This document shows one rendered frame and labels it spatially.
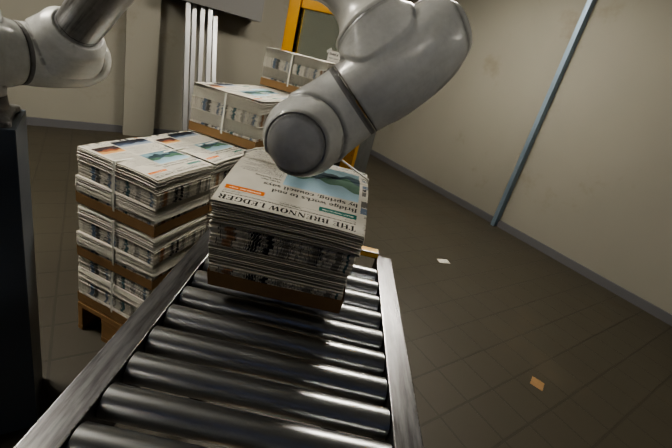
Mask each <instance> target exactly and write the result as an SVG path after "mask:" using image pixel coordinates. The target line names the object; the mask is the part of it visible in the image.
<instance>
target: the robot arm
mask: <svg viewBox="0 0 672 448"><path fill-rule="evenodd" d="M133 1H134V0H64V2H63V3H62V5H61V6H49V7H46V8H44V9H43V10H42V11H40V12H38V13H36V14H34V15H32V16H30V17H28V18H26V19H25V21H18V20H11V19H8V18H5V17H2V14H1V10H0V128H11V127H12V119H13V118H14V116H15V114H16V113H18V112H21V110H20V106H19V105H16V104H9V101H8V96H7V87H14V86H18V85H26V86H34V87H46V88H83V87H88V86H92V85H95V84H97V83H99V82H101V81H102V80H104V79H105V78H106V77H107V76H108V74H109V72H110V70H111V64H112V59H111V54H110V51H109V49H108V47H107V46H106V42H105V39H104V36H105V35H106V33H107V32H108V31H109V30H110V29H111V27H112V26H113V25H114V24H115V23H116V21H117V20H118V19H119V18H120V17H121V15H122V14H123V13H124V12H125V11H126V10H127V8H128V7H129V6H130V5H131V4H132V2H133ZM316 1H318V2H320V3H322V4H323V5H324V6H326V7H327V8H328V9H329V10H330V11H331V12H332V14H333V15H334V17H335V19H336V21H337V23H338V26H339V36H338V38H337V41H336V49H337V51H338V52H339V55H340V61H339V62H338V63H337V64H336V65H335V66H334V67H335V69H336V70H335V69H334V67H332V68H328V69H327V71H326V72H325V73H323V74H322V75H320V76H319V77H317V78H316V79H314V80H312V81H311V82H309V83H308V84H306V85H304V86H303V87H301V88H299V89H297V90H295V91H293V92H291V93H290V94H289V96H288V98H286V99H284V100H282V101H281V102H279V103H278V104H277V105H276V106H275V107H274V108H273V109H272V110H271V111H270V113H269V115H268V117H267V119H266V121H265V124H264V129H263V145H264V149H265V151H266V152H267V153H268V154H269V156H270V157H271V159H272V160H273V161H274V163H275V164H276V165H277V167H278V169H279V170H281V171H282V172H284V173H286V174H289V175H292V176H296V177H311V176H315V175H318V174H321V173H323V172H325V171H326V170H328V169H329V168H331V167H332V166H333V165H334V164H335V163H338V162H340V161H341V160H342V159H343V158H344V157H345V156H346V155H347V154H348V153H349V152H351V151H352V150H353V149H354V148H355V147H357V146H358V145H359V144H360V143H362V142H363V141H364V140H366V139H367V138H368V137H370V136H371V135H373V134H374V133H375V132H376V131H379V130H380V129H382V128H384V127H385V126H387V125H389V124H391V123H394V122H396V121H398V120H400V119H401V118H403V117H404V116H406V115H408V114H409V113H411V112H412V111H414V110H415V109H417V108H418V107H419V106H421V105H422V104H423V103H425V102H426V101H427V100H429V99H430V98H431V97H432V96H434V95H435V94H436V93H437V92H438V91H439V90H440V89H442V88H443V87H444V86H445V85H446V84H447V83H448V82H449V81H450V80H451V79H452V78H453V76H454V75H455V74H456V73H457V72H458V70H459V69H460V67H461V66H462V64H463V62H464V61H465V59H466V57H467V56H468V53H469V51H470V49H471V46H472V30H471V26H470V23H469V20H468V17H467V15H466V13H465V11H464V10H463V8H462V7H461V6H460V5H459V4H458V3H457V2H456V1H453V0H419V1H417V2H415V3H412V2H410V1H405V0H316ZM340 77H341V78H342V79H341V78H340ZM342 80H343V81H344V82H343V81H342ZM344 83H345V84H346V85H345V84H344ZM346 86H347V87H348V88H347V87H346ZM348 89H349V90H350V91H349V90H348ZM350 92H351V93H352V94H351V93H350ZM352 95H353V96H352ZM354 98H355V99H354ZM355 100H356V101H357V102H356V101H355ZM357 103H358V104H359V105H358V104H357ZM359 106H360V107H361V108H360V107H359ZM361 109H362V110H363V111H362V110H361ZM363 112H364V113H365V114H364V113H363ZM365 115H366V116H367V117H366V116H365ZM367 118H368V119H369V120H368V119H367ZM369 121H370V122H371V124H372V125H373V127H374V128H375V130H376V131H375V130H374V128H373V127H372V125H371V124H370V122H369Z"/></svg>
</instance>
